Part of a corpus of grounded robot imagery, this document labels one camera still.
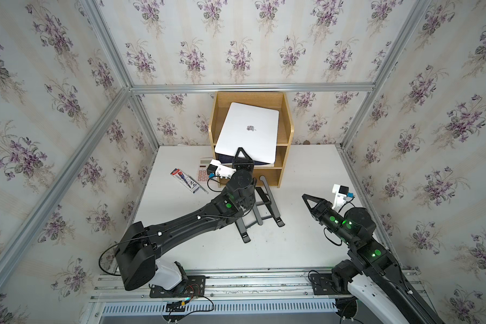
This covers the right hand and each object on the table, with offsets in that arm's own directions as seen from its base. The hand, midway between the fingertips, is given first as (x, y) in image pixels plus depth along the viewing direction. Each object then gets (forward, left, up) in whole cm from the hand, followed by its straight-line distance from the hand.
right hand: (304, 197), depth 68 cm
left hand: (+11, +19, +12) cm, 25 cm away
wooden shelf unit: (+45, +33, +7) cm, 56 cm away
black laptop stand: (+7, +13, -25) cm, 29 cm away
